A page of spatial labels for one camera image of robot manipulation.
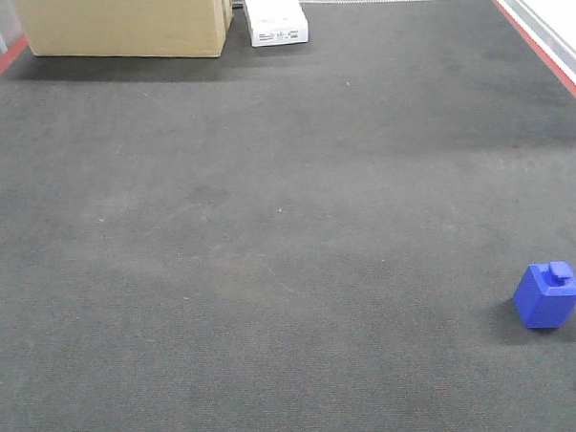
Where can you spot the long white cardboard box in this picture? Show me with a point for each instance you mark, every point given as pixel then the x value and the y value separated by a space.
pixel 275 22

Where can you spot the large brown cardboard box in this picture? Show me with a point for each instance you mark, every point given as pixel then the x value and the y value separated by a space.
pixel 158 28

